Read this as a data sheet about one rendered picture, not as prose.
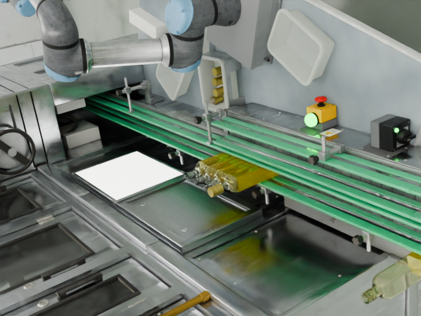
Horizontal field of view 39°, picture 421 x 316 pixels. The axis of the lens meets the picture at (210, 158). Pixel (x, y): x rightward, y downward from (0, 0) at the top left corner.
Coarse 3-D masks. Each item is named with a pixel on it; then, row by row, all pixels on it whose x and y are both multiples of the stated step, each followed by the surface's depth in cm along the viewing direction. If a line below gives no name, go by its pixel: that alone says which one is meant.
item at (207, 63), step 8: (208, 56) 229; (200, 64) 236; (208, 64) 238; (216, 64) 238; (200, 72) 237; (208, 72) 239; (224, 72) 224; (200, 80) 238; (208, 80) 240; (224, 80) 224; (200, 88) 240; (208, 88) 241; (224, 88) 226; (208, 96) 242; (224, 96) 228; (208, 104) 242; (216, 104) 241; (224, 104) 239
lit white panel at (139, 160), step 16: (112, 160) 267; (128, 160) 264; (144, 160) 262; (96, 176) 251; (112, 176) 249; (128, 176) 247; (144, 176) 245; (160, 176) 243; (176, 176) 241; (112, 192) 234; (128, 192) 232
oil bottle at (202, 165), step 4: (224, 152) 218; (212, 156) 216; (216, 156) 216; (220, 156) 215; (224, 156) 215; (228, 156) 215; (232, 156) 215; (204, 160) 214; (208, 160) 213; (212, 160) 213; (216, 160) 212; (220, 160) 213; (196, 164) 212; (200, 164) 211; (204, 164) 210; (208, 164) 210; (196, 168) 211; (200, 168) 210; (204, 168) 209; (200, 172) 210
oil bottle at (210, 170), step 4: (224, 160) 212; (228, 160) 212; (232, 160) 211; (236, 160) 211; (240, 160) 211; (212, 164) 210; (216, 164) 209; (220, 164) 209; (224, 164) 208; (228, 164) 208; (208, 168) 207; (212, 168) 207; (216, 168) 206; (220, 168) 206; (204, 172) 208; (208, 172) 206; (212, 172) 205; (212, 176) 205
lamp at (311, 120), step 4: (312, 112) 191; (308, 116) 190; (312, 116) 189; (316, 116) 190; (304, 120) 192; (308, 120) 190; (312, 120) 189; (316, 120) 190; (308, 124) 191; (312, 124) 190; (316, 124) 191
